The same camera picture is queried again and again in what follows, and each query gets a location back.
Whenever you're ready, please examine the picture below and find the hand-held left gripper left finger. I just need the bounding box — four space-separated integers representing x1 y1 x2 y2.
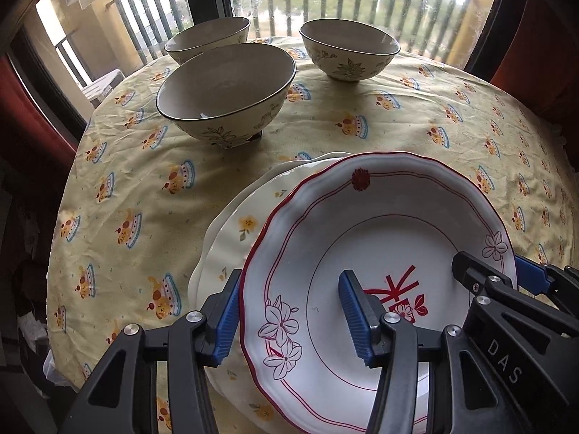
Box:
56 269 244 434

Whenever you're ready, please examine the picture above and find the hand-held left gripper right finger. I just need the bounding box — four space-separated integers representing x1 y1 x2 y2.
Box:
338 269 503 434

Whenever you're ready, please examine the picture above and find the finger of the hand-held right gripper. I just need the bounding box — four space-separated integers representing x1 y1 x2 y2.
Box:
513 255 579 317
451 251 519 301

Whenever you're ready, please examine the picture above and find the white beaded rim plate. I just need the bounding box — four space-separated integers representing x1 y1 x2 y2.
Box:
187 151 354 312

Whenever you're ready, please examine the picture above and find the scalloped yellow flower plate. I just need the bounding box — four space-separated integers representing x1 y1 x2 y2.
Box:
195 158 358 434

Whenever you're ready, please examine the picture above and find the white plate red pattern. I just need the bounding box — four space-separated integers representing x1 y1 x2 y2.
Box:
238 153 519 434

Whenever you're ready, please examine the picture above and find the cream floral bowl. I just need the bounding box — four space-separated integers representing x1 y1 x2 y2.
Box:
156 43 298 149
299 19 401 83
164 17 251 65

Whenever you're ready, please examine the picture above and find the white crumpled plastic bag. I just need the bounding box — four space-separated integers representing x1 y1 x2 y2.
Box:
43 350 68 387

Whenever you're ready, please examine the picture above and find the yellow printed tablecloth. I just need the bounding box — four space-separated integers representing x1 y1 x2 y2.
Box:
45 36 571 434

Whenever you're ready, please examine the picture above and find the white plastic chair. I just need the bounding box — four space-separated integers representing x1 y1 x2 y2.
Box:
80 69 125 108

